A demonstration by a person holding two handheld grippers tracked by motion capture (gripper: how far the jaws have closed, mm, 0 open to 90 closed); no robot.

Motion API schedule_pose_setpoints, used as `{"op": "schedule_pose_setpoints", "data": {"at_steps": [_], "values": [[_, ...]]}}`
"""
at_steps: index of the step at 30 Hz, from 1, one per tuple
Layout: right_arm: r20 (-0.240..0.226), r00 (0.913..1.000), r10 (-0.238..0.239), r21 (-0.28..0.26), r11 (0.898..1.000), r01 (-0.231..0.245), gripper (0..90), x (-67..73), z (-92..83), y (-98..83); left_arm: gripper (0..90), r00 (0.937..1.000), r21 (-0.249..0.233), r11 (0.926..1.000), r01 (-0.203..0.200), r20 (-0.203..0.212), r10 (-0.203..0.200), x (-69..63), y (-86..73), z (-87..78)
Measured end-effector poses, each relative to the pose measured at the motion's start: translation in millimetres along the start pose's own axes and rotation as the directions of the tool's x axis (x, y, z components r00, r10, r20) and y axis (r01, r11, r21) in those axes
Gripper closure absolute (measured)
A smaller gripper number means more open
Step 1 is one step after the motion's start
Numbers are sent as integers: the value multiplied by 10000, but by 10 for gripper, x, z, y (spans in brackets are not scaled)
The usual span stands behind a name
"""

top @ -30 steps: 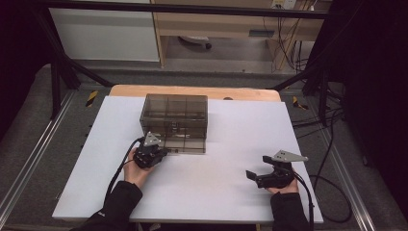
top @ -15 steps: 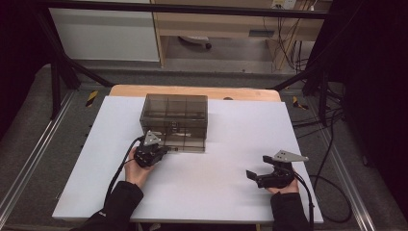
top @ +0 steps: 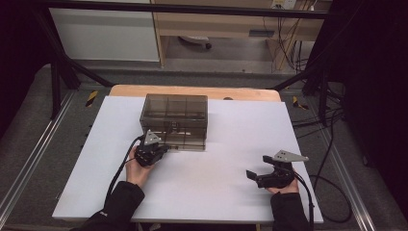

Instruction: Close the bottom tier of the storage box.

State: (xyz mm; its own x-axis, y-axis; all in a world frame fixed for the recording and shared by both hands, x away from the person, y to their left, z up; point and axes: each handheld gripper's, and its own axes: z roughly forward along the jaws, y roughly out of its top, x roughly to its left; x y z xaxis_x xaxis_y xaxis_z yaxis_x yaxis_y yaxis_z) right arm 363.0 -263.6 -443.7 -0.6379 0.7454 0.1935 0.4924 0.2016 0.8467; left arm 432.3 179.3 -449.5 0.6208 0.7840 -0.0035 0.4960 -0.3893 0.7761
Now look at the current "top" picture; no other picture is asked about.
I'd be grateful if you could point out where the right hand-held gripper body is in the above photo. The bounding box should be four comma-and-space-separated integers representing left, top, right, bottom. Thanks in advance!
256, 149, 310, 190

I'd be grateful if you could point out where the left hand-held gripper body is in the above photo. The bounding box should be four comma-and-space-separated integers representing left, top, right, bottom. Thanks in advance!
134, 129, 166, 167

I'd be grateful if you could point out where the smoky transparent drawer box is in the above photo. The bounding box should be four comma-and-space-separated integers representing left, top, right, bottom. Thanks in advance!
139, 93, 209, 142

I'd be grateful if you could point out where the person's right hand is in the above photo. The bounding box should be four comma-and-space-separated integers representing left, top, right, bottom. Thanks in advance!
265, 177, 300, 195

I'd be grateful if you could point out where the person's left hand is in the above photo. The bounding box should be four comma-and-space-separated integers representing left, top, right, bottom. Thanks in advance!
124, 145, 156, 189

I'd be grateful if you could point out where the white board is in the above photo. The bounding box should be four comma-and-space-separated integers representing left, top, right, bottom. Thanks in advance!
52, 95, 324, 224

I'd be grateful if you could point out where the yellow black tape strip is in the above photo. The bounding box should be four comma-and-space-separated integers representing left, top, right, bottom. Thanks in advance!
292, 95, 310, 111
85, 90, 99, 108

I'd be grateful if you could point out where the wooden table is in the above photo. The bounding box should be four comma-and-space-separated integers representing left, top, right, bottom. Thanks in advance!
108, 84, 283, 104

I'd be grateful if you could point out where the black metal stand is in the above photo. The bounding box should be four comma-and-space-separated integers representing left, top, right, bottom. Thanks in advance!
35, 9, 115, 121
270, 61, 331, 128

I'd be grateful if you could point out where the chair base with caster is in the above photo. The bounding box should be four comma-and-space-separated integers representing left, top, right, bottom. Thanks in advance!
178, 35, 214, 51

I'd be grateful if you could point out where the white cabinet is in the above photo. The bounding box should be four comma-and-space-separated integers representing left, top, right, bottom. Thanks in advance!
49, 8, 161, 63

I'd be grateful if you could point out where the wooden desk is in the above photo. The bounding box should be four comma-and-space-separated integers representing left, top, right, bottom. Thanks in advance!
150, 0, 333, 72

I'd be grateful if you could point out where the black curtain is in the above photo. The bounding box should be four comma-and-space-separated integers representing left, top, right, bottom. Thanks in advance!
330, 0, 408, 219
0, 0, 54, 133

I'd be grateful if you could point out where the white power strip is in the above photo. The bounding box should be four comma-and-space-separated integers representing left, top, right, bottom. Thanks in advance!
270, 0, 297, 10

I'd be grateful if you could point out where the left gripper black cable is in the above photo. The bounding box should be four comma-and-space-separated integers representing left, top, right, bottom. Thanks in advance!
106, 135, 144, 197

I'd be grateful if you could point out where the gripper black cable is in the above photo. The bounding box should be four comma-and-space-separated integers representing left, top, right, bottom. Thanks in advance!
290, 169, 316, 231
106, 135, 144, 197

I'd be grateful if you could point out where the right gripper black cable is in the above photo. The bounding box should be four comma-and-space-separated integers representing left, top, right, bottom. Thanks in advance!
290, 169, 316, 231

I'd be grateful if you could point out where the bundle of floor cables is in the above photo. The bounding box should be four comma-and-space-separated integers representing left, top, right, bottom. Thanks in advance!
290, 105, 345, 140

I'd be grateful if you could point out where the aluminium rail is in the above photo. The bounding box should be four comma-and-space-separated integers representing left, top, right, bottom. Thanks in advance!
0, 90, 77, 215
316, 124, 376, 231

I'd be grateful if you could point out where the looped black floor cable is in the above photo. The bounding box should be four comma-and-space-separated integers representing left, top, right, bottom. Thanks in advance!
309, 109, 354, 224

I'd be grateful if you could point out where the bundle of hanging cables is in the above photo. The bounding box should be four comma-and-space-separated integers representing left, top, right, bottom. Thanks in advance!
275, 9, 309, 71

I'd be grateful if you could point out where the black frame bar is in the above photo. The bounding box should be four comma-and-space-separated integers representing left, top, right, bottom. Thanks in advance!
38, 0, 331, 20

